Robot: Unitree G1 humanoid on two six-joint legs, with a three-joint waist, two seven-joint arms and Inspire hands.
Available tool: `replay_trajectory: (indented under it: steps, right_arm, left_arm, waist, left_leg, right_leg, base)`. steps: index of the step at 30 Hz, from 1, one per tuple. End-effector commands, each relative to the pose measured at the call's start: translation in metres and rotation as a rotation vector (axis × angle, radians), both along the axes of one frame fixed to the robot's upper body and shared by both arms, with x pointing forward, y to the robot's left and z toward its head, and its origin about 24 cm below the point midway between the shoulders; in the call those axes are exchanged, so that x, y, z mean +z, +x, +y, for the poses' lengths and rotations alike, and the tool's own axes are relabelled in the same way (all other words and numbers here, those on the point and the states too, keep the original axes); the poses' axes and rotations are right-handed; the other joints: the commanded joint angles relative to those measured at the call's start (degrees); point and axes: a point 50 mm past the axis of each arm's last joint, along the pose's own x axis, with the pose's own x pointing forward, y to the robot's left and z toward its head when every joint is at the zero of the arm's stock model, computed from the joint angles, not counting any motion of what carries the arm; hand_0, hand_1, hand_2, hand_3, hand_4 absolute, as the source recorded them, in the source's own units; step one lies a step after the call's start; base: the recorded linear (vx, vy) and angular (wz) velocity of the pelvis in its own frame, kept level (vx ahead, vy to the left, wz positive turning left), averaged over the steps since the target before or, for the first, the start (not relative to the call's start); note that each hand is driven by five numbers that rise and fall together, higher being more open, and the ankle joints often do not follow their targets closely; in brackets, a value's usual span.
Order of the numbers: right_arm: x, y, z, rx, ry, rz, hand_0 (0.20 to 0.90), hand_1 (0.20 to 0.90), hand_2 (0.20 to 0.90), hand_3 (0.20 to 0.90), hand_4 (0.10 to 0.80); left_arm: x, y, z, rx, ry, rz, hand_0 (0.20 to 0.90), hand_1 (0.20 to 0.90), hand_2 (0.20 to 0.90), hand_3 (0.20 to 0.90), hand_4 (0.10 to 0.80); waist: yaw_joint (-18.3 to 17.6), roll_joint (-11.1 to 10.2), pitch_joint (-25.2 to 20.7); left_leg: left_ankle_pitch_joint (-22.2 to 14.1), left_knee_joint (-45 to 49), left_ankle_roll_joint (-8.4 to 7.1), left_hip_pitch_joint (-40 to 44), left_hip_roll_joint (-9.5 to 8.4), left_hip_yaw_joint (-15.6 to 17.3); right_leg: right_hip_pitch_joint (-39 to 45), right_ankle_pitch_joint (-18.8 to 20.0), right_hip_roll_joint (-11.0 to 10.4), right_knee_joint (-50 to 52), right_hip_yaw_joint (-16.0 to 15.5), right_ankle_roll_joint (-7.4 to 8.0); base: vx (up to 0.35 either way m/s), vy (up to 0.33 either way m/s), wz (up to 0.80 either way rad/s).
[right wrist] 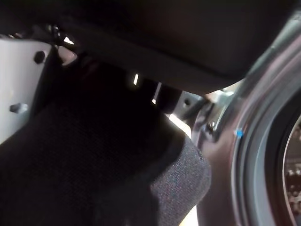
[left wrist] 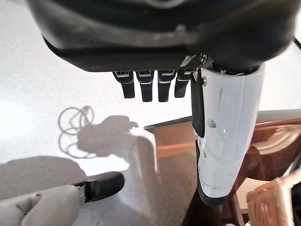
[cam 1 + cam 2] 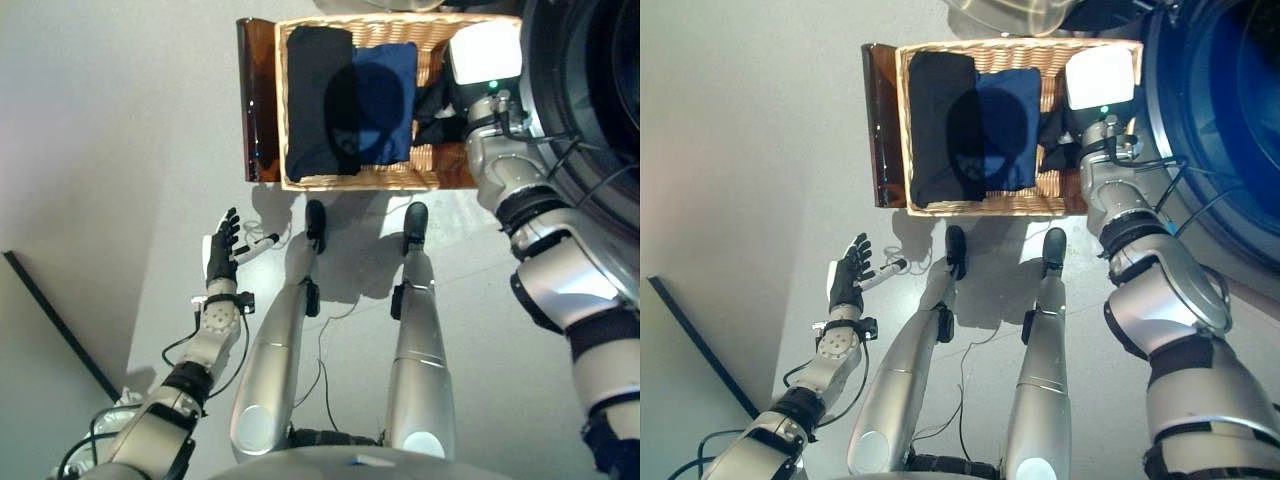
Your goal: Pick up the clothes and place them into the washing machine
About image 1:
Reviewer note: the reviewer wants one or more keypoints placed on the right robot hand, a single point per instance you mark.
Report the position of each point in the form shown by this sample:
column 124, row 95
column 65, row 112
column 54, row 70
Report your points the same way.
column 164, row 35

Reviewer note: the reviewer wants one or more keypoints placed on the small black garment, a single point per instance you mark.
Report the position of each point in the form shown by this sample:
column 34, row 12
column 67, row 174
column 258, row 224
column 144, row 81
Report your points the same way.
column 94, row 164

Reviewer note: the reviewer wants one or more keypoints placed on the grey washing machine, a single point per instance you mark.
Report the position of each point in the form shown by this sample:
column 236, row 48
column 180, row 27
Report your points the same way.
column 258, row 117

